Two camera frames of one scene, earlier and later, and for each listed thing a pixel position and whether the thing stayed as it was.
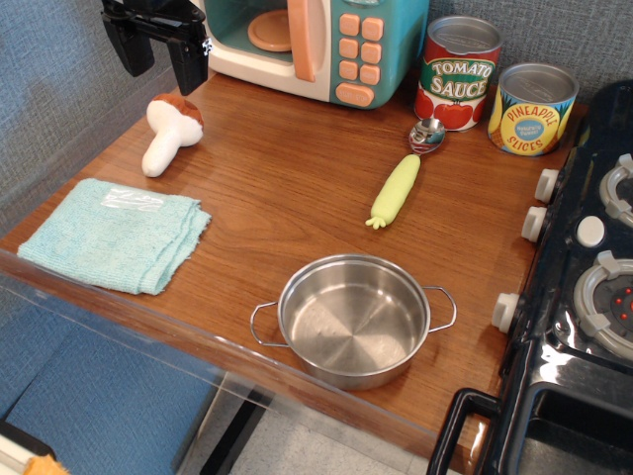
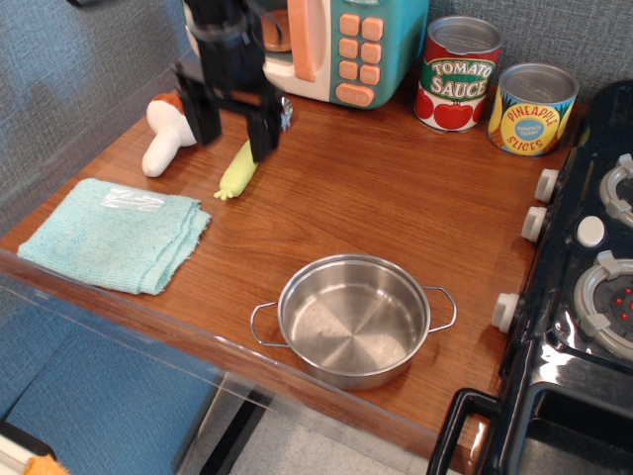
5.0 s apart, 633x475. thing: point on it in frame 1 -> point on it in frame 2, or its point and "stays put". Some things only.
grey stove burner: [603, 302] stays put
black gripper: [180, 20] -> [230, 70]
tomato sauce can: [461, 61] stays put
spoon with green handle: [426, 136] -> [243, 166]
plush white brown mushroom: [179, 123] stays put
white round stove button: [589, 231] stays put
